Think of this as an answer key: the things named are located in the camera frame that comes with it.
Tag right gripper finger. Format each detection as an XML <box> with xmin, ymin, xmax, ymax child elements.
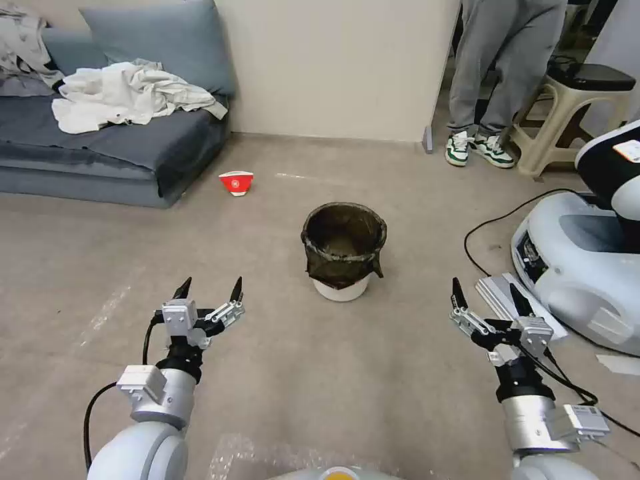
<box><xmin>448</xmin><ymin>277</ymin><xmax>499</xmax><ymax>337</ymax></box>
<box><xmin>509</xmin><ymin>282</ymin><xmax>535</xmax><ymax>319</ymax></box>

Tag white trash can dark bag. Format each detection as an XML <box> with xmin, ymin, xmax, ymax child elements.
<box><xmin>299</xmin><ymin>201</ymin><xmax>389</xmax><ymax>303</ymax></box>

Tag silver aluminium rails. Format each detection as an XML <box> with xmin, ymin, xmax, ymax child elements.
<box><xmin>474</xmin><ymin>271</ymin><xmax>569</xmax><ymax>342</ymax></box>

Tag white wheeled robot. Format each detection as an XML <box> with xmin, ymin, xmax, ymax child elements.
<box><xmin>509</xmin><ymin>119</ymin><xmax>640</xmax><ymax>357</ymax></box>

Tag white paper sheet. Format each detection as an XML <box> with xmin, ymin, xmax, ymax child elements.
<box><xmin>596</xmin><ymin>353</ymin><xmax>640</xmax><ymax>377</ymax></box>

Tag red paper cup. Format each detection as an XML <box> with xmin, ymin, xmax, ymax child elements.
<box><xmin>217</xmin><ymin>169</ymin><xmax>255</xmax><ymax>197</ymax></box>

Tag clear bubble wrap sheet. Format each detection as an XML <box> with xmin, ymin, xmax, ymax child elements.
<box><xmin>207</xmin><ymin>431</ymin><xmax>382</xmax><ymax>480</ymax></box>

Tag blue-grey sofa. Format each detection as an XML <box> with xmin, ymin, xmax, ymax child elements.
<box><xmin>0</xmin><ymin>0</ymin><xmax>237</xmax><ymax>209</ymax></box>

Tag beige plastic stool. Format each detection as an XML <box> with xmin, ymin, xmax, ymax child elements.
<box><xmin>507</xmin><ymin>75</ymin><xmax>637</xmax><ymax>182</ymax></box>

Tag white robot front shell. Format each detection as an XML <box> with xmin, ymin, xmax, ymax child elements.
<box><xmin>269</xmin><ymin>465</ymin><xmax>397</xmax><ymax>480</ymax></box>

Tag white crumpled cloth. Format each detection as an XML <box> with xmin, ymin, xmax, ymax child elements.
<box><xmin>51</xmin><ymin>59</ymin><xmax>229</xmax><ymax>135</ymax></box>

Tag person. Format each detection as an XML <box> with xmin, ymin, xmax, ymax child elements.
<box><xmin>444</xmin><ymin>0</ymin><xmax>569</xmax><ymax>170</ymax></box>

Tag black device on stool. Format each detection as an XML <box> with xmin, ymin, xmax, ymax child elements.
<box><xmin>546</xmin><ymin>61</ymin><xmax>637</xmax><ymax>95</ymax></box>

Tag large blue-grey cushion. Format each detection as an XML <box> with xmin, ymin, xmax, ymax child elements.
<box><xmin>79</xmin><ymin>0</ymin><xmax>237</xmax><ymax>97</ymax></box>

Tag small blue-grey cushion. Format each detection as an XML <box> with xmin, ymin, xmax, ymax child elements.
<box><xmin>41</xmin><ymin>27</ymin><xmax>110</xmax><ymax>77</ymax></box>

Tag grey-white crumpled garment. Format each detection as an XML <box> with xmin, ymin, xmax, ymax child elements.
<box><xmin>0</xmin><ymin>9</ymin><xmax>67</xmax><ymax>90</ymax></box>

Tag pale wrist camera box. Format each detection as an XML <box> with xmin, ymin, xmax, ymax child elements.
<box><xmin>161</xmin><ymin>298</ymin><xmax>197</xmax><ymax>337</ymax></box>
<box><xmin>517</xmin><ymin>314</ymin><xmax>555</xmax><ymax>357</ymax></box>

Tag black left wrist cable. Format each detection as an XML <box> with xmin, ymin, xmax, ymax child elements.
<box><xmin>143</xmin><ymin>311</ymin><xmax>167</xmax><ymax>367</ymax></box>

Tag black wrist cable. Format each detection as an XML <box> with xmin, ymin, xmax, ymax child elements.
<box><xmin>519</xmin><ymin>341</ymin><xmax>640</xmax><ymax>437</ymax></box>
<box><xmin>143</xmin><ymin>311</ymin><xmax>167</xmax><ymax>367</ymax></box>

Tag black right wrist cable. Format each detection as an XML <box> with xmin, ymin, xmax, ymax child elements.
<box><xmin>519</xmin><ymin>341</ymin><xmax>640</xmax><ymax>437</ymax></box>

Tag black floor cable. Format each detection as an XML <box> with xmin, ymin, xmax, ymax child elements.
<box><xmin>463</xmin><ymin>187</ymin><xmax>592</xmax><ymax>282</ymax></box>

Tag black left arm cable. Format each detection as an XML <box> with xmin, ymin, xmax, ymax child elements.
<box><xmin>83</xmin><ymin>381</ymin><xmax>122</xmax><ymax>474</ymax></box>

